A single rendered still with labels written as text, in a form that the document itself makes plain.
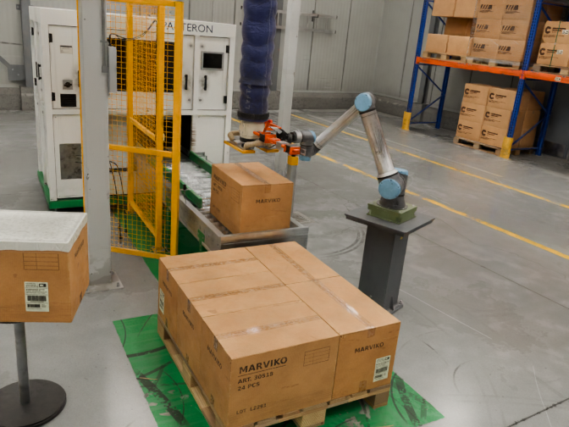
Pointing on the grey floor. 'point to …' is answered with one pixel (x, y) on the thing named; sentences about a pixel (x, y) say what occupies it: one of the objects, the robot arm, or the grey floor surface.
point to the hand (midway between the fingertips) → (269, 138)
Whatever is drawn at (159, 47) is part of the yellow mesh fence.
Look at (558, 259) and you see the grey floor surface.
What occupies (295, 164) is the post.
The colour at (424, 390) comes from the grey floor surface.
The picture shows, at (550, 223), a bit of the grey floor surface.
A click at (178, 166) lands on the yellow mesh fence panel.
